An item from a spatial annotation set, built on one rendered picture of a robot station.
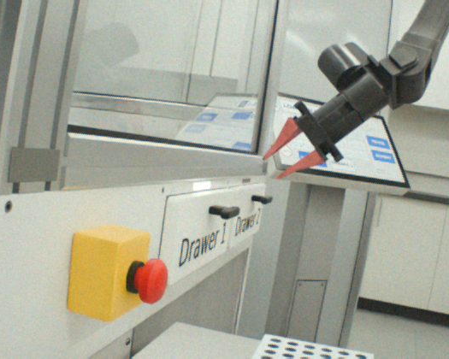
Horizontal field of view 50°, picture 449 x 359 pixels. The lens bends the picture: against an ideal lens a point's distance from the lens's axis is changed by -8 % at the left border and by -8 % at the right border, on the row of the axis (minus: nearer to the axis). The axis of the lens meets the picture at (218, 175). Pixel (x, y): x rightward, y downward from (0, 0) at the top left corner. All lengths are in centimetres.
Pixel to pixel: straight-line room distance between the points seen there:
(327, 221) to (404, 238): 205
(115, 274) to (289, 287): 129
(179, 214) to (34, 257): 28
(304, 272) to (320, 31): 125
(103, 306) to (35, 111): 17
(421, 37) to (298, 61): 171
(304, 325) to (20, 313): 143
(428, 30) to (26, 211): 65
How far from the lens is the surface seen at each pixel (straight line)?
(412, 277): 374
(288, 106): 163
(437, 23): 85
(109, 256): 42
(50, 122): 38
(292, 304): 170
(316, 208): 165
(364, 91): 75
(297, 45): 251
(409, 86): 78
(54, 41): 38
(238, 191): 93
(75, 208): 43
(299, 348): 57
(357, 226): 240
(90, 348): 53
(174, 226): 63
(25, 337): 41
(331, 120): 74
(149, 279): 43
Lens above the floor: 100
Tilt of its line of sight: 3 degrees down
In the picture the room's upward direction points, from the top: 8 degrees clockwise
